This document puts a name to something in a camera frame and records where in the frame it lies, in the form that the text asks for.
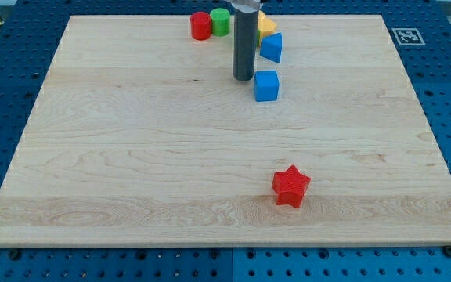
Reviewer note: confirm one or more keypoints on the blue triangle block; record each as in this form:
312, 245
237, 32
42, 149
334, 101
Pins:
271, 47

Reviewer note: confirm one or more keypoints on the wooden board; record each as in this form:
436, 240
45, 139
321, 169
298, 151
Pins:
140, 137

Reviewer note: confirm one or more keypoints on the red cylinder block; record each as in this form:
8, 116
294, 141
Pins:
200, 23

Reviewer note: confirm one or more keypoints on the yellow pentagon block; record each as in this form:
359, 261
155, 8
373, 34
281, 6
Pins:
266, 26

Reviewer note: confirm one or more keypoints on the green block behind pusher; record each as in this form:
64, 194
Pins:
257, 38

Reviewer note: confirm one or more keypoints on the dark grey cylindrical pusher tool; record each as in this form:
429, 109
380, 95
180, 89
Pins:
245, 41

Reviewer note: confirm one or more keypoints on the green cylinder block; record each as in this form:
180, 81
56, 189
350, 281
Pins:
220, 22

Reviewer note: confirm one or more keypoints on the blue cube block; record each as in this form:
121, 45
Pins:
266, 86

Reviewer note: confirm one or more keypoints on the silver tool mount plate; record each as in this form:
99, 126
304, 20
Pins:
246, 6

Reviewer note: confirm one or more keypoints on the red star block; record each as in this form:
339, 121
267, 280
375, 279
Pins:
290, 186

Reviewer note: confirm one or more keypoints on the white fiducial marker tag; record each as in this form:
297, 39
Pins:
408, 36

